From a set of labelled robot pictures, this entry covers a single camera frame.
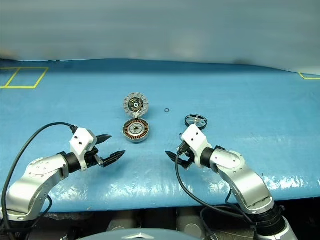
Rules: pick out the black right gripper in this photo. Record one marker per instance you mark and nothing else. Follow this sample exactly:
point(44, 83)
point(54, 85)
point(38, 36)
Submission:
point(184, 151)

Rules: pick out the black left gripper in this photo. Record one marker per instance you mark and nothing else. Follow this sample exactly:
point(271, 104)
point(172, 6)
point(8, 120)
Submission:
point(91, 157)

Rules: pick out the black rotor with silver spokes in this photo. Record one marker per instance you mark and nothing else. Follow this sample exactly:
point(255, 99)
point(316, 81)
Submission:
point(195, 119)

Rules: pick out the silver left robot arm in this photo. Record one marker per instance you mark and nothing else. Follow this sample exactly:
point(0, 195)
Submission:
point(37, 172)

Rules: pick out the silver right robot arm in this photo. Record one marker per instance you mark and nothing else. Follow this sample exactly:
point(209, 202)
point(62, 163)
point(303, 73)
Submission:
point(240, 172)

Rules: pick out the motor stator housing with copper windings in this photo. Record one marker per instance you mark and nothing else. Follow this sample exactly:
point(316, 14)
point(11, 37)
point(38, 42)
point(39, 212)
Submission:
point(130, 130)

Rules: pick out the grey rounded housing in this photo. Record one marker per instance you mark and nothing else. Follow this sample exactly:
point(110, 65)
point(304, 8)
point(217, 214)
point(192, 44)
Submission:
point(122, 223)
point(190, 225)

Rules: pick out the blue plastic table cover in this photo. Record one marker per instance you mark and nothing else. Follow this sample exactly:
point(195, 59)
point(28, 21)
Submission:
point(225, 100)

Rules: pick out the grey robot torso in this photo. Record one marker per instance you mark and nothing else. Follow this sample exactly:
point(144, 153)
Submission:
point(125, 236)

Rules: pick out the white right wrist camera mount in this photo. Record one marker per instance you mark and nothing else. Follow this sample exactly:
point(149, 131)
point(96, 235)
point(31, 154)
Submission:
point(196, 138)

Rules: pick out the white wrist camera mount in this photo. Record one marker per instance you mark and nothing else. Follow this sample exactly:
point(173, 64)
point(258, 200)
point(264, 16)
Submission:
point(196, 138)
point(80, 140)

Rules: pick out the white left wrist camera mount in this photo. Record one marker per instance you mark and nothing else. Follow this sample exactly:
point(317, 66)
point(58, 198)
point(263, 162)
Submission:
point(80, 140)

